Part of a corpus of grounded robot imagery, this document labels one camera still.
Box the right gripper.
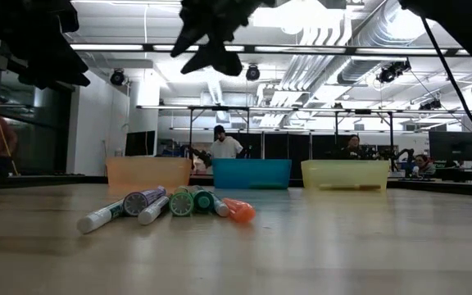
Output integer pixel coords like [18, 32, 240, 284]
[170, 0, 276, 77]

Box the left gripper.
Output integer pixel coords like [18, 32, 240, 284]
[0, 0, 91, 89]

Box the teal highlighter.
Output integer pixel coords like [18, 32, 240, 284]
[189, 185, 216, 215]

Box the purple highlighter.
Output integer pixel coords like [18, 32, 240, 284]
[122, 185, 168, 217]

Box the green-capped thin white marker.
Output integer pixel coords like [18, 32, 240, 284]
[75, 199, 125, 235]

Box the green highlighter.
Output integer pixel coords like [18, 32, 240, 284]
[168, 185, 196, 218]

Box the orange marker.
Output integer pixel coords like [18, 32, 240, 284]
[222, 197, 257, 225]

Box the brown-capped thin white marker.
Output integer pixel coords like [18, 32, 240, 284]
[137, 195, 171, 226]

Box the purple-capped thin white marker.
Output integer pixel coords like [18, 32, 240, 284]
[317, 184, 383, 192]

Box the black ceiling spotlight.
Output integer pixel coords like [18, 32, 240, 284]
[418, 98, 444, 111]
[109, 68, 127, 87]
[375, 60, 412, 84]
[245, 64, 261, 82]

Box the black monitor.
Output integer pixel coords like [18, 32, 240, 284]
[428, 130, 472, 162]
[123, 130, 157, 157]

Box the blue plastic bin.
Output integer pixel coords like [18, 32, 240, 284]
[211, 158, 293, 190]

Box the orange translucent plastic bin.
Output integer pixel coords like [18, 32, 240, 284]
[105, 156, 193, 190]

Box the yellow translucent plastic bin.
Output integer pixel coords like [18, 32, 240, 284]
[300, 159, 390, 193]

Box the silver ventilation duct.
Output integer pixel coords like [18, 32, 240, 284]
[336, 0, 429, 85]

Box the black distant rig frame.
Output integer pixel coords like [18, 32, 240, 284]
[136, 104, 397, 161]

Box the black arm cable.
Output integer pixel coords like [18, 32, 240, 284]
[420, 16, 472, 157]

